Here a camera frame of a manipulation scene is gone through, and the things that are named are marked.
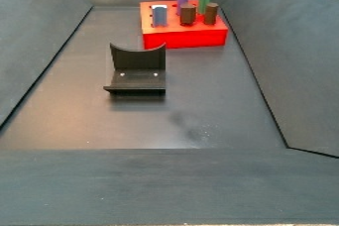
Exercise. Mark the red foam peg board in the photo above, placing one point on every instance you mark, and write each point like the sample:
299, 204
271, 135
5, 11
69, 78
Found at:
177, 36

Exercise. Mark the black curved holder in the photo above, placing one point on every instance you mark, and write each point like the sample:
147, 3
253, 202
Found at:
139, 70

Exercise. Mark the dark brown round peg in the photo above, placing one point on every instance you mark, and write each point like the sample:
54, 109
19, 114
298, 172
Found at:
187, 14

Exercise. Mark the blue notched peg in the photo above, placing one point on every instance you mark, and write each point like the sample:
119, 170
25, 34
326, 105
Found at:
159, 15

